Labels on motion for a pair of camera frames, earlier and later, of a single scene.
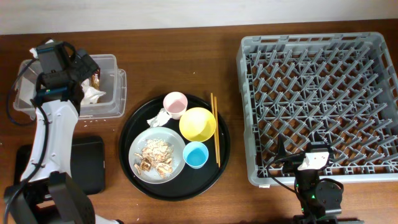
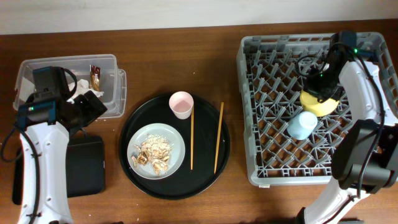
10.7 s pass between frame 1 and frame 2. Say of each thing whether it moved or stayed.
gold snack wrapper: stayed
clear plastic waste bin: stayed
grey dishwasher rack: stayed
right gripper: moved
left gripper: moved
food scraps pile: moved
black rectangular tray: stayed
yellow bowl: moved
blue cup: moved
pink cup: moved
